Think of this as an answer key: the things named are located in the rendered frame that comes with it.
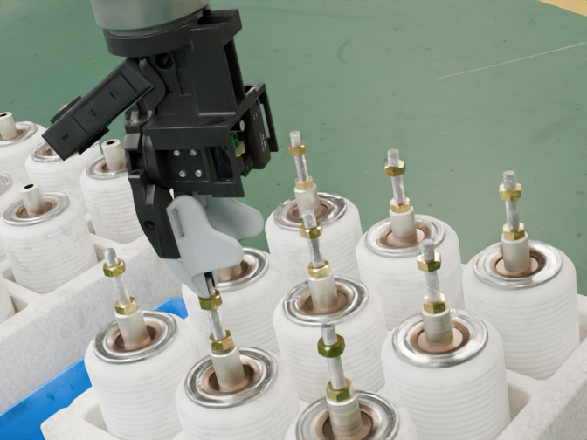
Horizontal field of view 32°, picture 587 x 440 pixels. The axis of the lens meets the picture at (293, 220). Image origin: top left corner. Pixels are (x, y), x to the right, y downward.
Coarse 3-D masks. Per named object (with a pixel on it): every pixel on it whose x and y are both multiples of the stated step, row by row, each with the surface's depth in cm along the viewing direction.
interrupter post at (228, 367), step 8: (216, 352) 78; (224, 352) 78; (232, 352) 78; (216, 360) 78; (224, 360) 78; (232, 360) 78; (240, 360) 79; (216, 368) 79; (224, 368) 78; (232, 368) 79; (240, 368) 79; (224, 376) 79; (232, 376) 79; (240, 376) 79; (224, 384) 79; (232, 384) 79
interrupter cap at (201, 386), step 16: (240, 352) 83; (256, 352) 82; (192, 368) 82; (208, 368) 82; (256, 368) 80; (272, 368) 80; (192, 384) 80; (208, 384) 80; (240, 384) 79; (256, 384) 78; (272, 384) 78; (192, 400) 78; (208, 400) 78; (224, 400) 78; (240, 400) 77
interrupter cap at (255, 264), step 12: (252, 252) 97; (264, 252) 96; (240, 264) 96; (252, 264) 95; (264, 264) 94; (240, 276) 93; (252, 276) 93; (216, 288) 92; (228, 288) 92; (240, 288) 92
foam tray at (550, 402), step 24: (576, 360) 86; (528, 384) 84; (552, 384) 83; (576, 384) 83; (72, 408) 93; (96, 408) 93; (528, 408) 82; (552, 408) 81; (576, 408) 83; (48, 432) 91; (72, 432) 89; (96, 432) 89; (504, 432) 80; (528, 432) 79; (552, 432) 80; (576, 432) 84
